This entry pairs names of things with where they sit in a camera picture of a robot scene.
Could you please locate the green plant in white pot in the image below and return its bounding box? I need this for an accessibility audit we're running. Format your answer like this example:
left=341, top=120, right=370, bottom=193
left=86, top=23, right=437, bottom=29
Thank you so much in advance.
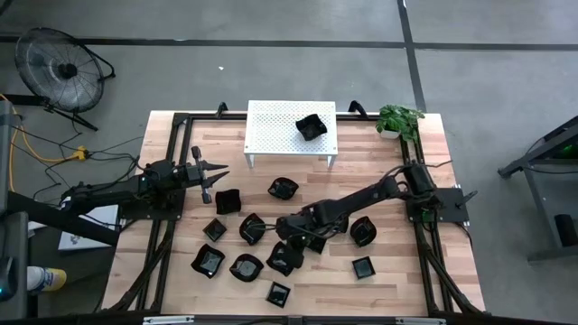
left=375, top=104, right=426, bottom=144

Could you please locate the white and yellow spray can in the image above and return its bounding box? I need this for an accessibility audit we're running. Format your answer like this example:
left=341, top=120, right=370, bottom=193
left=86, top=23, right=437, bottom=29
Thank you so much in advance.
left=25, top=265, right=68, bottom=293

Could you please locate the black metal cart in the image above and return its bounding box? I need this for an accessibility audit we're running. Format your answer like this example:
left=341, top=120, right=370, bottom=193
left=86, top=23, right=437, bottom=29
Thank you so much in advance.
left=496, top=115, right=578, bottom=264

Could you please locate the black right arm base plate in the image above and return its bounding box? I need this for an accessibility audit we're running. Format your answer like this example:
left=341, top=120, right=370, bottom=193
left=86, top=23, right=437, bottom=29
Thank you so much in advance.
left=405, top=187, right=479, bottom=224

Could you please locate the white perforated metal shelf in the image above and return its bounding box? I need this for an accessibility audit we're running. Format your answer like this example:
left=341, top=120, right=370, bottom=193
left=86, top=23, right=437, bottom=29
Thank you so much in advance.
left=243, top=99, right=340, bottom=171

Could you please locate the silver edge bracket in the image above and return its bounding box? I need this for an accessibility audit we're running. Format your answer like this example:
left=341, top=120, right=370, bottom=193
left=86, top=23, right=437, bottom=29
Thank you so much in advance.
left=395, top=316, right=447, bottom=325
left=142, top=315, right=196, bottom=325

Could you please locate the black aluminium table frame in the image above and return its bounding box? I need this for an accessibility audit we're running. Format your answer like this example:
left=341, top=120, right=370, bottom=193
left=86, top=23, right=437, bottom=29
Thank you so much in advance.
left=107, top=110, right=488, bottom=316

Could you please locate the yellow extension cable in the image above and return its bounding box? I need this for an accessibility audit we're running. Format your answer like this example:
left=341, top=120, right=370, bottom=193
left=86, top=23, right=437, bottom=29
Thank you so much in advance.
left=0, top=92, right=80, bottom=193

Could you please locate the black floor fan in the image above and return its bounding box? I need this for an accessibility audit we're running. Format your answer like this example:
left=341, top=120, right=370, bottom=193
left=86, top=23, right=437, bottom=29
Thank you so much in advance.
left=13, top=26, right=117, bottom=133

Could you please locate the black cylinder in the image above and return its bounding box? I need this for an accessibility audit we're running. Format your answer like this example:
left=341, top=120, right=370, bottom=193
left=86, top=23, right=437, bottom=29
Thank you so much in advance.
left=554, top=213, right=578, bottom=248

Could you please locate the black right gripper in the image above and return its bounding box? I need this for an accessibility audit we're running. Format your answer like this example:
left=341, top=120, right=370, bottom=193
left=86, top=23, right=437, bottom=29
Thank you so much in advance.
left=275, top=210, right=326, bottom=271

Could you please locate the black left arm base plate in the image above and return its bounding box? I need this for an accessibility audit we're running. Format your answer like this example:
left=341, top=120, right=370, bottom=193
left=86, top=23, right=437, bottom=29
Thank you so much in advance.
left=117, top=187, right=187, bottom=221

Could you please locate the grey equipment cabinet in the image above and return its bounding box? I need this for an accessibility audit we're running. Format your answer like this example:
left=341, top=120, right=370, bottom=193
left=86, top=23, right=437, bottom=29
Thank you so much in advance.
left=0, top=98, right=31, bottom=320

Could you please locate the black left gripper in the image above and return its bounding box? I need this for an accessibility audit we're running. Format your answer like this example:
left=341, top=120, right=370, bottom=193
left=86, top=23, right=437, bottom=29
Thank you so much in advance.
left=183, top=144, right=231, bottom=205

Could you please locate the black round lobed plate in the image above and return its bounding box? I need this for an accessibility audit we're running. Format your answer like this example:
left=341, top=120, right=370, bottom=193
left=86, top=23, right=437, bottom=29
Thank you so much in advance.
left=266, top=176, right=300, bottom=201
left=349, top=215, right=378, bottom=248
left=228, top=253, right=265, bottom=283
left=238, top=212, right=267, bottom=246

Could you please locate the black wavy square plate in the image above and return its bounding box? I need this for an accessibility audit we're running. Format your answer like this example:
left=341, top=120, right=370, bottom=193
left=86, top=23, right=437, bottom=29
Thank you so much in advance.
left=266, top=240, right=305, bottom=278
left=214, top=189, right=243, bottom=216
left=190, top=243, right=227, bottom=279

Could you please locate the black bowl stack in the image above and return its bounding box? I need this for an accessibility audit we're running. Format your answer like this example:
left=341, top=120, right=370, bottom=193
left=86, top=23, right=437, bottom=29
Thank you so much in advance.
left=294, top=113, right=329, bottom=142

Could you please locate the black diagonal beam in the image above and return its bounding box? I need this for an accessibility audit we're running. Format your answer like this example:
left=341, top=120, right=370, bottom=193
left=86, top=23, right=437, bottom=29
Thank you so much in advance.
left=0, top=190, right=121, bottom=247

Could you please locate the black small square plate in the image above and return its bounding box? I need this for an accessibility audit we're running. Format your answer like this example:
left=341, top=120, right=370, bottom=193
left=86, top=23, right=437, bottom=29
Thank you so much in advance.
left=351, top=255, right=378, bottom=281
left=201, top=218, right=228, bottom=243
left=306, top=234, right=329, bottom=255
left=265, top=281, right=292, bottom=310

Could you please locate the white cardboard box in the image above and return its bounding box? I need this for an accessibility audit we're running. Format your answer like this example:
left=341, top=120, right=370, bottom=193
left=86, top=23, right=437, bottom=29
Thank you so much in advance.
left=57, top=197, right=121, bottom=252

